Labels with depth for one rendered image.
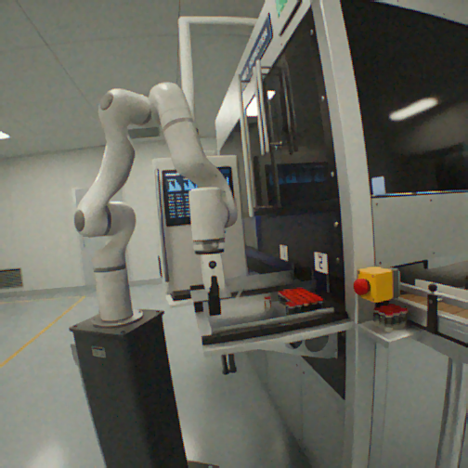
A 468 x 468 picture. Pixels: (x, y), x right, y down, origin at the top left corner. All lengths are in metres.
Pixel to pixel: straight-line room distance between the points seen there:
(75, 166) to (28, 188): 1.14
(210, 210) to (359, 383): 0.63
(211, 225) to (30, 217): 6.37
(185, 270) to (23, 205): 5.70
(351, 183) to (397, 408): 0.71
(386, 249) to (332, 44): 0.57
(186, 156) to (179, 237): 0.92
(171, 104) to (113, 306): 0.68
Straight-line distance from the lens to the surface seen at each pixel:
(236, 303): 1.03
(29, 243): 7.00
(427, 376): 1.11
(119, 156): 0.99
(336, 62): 0.88
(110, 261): 1.05
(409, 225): 0.90
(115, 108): 0.94
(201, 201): 0.74
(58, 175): 6.79
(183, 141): 0.79
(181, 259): 1.66
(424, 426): 1.23
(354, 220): 0.78
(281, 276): 1.42
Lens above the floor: 1.18
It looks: 3 degrees down
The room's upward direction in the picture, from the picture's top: 5 degrees counter-clockwise
